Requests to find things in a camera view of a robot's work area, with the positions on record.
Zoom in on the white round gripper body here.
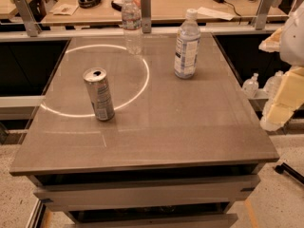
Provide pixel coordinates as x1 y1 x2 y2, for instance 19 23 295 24
279 4 304 67

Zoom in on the silver redbull can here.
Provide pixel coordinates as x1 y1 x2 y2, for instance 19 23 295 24
83 67 115 122

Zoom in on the grey upper drawer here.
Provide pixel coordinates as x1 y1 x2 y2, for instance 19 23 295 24
34 175 259 211

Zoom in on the grey metal bracket right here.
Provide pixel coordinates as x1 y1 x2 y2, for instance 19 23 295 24
252 0 274 30

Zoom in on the white paper sheet right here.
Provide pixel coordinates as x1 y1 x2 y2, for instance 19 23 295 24
198 7 234 21

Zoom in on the black chair caster leg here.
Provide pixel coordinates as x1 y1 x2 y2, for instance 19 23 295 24
275 162 304 184

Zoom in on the grey metal bracket left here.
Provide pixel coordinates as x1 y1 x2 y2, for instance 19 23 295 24
13 0 41 37

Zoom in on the grey metal bracket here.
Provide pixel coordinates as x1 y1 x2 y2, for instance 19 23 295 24
252 0 274 30
141 0 152 33
13 0 41 37

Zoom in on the blue label plastic bottle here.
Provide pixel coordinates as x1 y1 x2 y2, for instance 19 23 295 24
174 9 200 79

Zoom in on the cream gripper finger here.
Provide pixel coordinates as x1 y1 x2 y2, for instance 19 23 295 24
260 66 304 131
258 28 283 52

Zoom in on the clear plastic water bottle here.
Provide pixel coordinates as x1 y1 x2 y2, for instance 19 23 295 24
122 0 143 54

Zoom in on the white paper note left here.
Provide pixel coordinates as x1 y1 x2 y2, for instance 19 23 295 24
50 4 78 15

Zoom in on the grey metal bracket middle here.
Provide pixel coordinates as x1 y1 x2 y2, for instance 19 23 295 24
141 0 152 33

